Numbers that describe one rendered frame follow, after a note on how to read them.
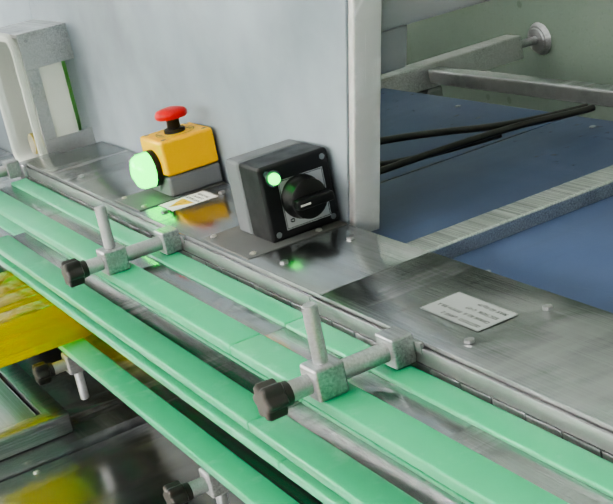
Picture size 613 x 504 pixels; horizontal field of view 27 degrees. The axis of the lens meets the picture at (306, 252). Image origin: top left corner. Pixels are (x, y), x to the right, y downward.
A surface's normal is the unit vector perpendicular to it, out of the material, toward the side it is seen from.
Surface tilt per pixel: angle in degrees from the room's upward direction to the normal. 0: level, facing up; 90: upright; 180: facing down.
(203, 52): 0
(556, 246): 90
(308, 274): 90
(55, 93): 90
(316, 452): 90
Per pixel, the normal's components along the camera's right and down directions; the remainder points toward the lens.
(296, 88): -0.86, 0.32
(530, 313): -0.19, -0.93
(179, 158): 0.47, 0.19
